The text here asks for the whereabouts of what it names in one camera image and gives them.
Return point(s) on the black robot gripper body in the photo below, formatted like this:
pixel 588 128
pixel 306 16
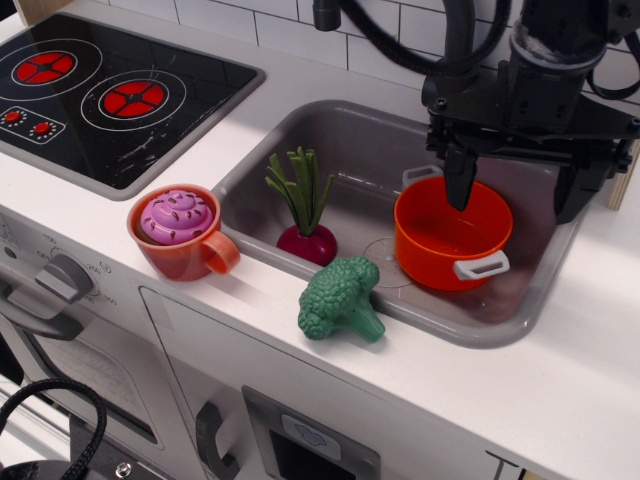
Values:
pixel 541 108

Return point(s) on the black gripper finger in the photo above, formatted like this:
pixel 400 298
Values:
pixel 460 168
pixel 576 185

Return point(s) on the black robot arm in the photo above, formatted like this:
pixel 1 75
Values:
pixel 570 27

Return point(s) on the orange toy pot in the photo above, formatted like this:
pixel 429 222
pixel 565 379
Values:
pixel 443 248

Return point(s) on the grey toy sink basin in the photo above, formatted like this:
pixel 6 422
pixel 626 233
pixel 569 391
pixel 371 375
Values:
pixel 367 152

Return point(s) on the toy beet with green leaves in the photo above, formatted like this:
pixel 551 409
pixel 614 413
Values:
pixel 306 200

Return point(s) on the green toy broccoli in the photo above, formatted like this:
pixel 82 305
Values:
pixel 338 297

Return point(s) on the grey toy faucet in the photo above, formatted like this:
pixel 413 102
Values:
pixel 326 15

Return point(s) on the orange toy cup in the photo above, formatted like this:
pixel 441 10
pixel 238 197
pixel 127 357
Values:
pixel 212 251

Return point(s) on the pink toy cupcake swirl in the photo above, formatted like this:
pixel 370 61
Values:
pixel 175 216

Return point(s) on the white toy dishwasher door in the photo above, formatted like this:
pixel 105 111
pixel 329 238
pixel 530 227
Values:
pixel 285 418

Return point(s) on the black toy stovetop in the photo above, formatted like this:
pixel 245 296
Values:
pixel 107 109

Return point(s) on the grey oven knob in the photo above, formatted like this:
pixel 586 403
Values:
pixel 65 278

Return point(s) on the white toy oven door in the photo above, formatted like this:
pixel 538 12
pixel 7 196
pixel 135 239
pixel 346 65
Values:
pixel 144 424

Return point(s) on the grey cabinet door handle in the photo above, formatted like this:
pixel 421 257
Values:
pixel 208 423

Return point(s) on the grey oven door handle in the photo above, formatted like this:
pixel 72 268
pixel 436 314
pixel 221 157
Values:
pixel 58 327

